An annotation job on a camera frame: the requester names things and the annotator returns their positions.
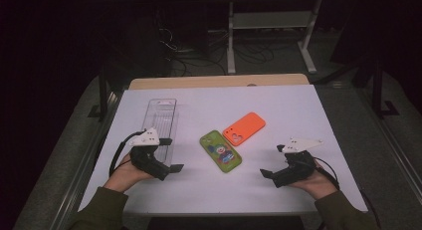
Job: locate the person's right hand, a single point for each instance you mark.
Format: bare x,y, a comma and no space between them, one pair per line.
315,185

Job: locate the clear plastic rack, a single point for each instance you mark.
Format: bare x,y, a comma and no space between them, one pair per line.
161,118

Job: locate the grey metal floor rail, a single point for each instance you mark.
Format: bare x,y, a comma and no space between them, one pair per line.
86,170
398,147

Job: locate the orange phone case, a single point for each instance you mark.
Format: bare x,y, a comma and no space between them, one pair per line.
245,127

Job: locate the black metal stand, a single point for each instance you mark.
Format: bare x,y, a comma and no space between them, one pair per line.
378,90
103,90

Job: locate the green clown phone case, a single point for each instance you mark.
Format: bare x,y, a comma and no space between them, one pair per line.
220,152

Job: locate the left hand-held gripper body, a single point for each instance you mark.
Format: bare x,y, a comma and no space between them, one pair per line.
146,158

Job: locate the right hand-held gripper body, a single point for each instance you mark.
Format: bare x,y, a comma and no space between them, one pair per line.
298,167

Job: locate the white metal table frame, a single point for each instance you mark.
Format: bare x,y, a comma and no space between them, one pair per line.
270,20

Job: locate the person's left hand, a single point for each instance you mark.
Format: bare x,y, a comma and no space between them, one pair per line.
126,175

